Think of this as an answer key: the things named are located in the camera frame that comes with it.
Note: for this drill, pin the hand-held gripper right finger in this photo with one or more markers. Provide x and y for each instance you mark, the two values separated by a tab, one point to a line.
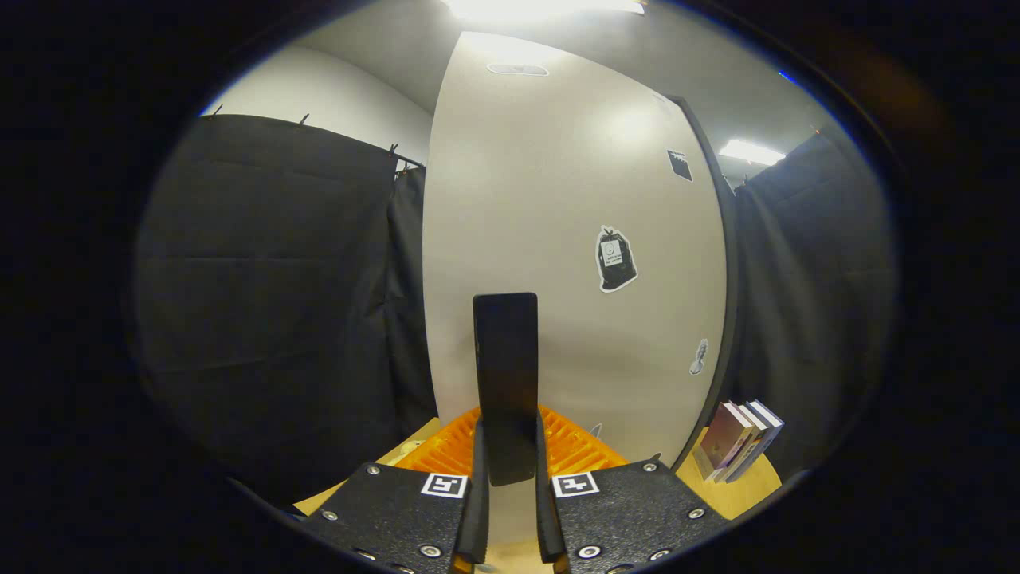
544	510

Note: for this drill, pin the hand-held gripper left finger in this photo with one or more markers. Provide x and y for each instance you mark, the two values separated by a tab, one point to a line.
480	510

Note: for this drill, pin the beige cabinet door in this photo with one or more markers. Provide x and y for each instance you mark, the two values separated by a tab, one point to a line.
542	199

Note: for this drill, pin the white spine book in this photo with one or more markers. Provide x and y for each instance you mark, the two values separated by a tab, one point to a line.
753	434

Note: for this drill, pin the dark grey cabinet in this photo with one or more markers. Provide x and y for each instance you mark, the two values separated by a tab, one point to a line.
731	335

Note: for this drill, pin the black backdrop cloth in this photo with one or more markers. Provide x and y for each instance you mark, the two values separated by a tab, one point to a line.
263	303

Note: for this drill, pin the small ceiling light panel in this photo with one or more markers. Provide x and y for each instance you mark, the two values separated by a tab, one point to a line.
751	152

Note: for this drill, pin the large ceiling light panel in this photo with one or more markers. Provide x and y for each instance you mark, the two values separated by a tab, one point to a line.
542	8

